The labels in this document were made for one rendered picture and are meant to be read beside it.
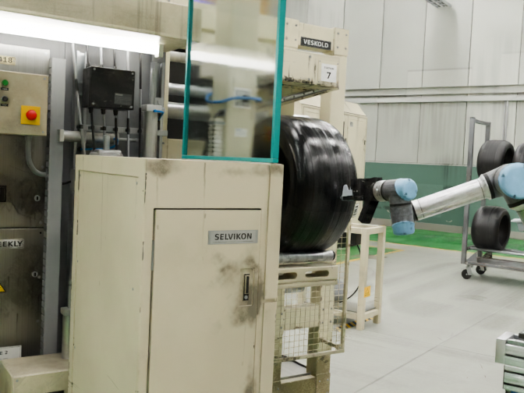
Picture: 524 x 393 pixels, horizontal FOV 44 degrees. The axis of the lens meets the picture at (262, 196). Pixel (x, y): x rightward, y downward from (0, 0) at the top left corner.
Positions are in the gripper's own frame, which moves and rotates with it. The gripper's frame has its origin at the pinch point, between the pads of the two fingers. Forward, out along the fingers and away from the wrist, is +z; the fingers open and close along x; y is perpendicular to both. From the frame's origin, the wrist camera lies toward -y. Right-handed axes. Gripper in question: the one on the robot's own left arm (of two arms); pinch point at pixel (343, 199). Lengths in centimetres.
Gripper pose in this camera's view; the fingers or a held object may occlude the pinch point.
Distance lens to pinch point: 249.1
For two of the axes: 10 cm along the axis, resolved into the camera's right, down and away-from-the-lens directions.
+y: -0.1, -10.0, 0.5
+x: -8.4, -0.2, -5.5
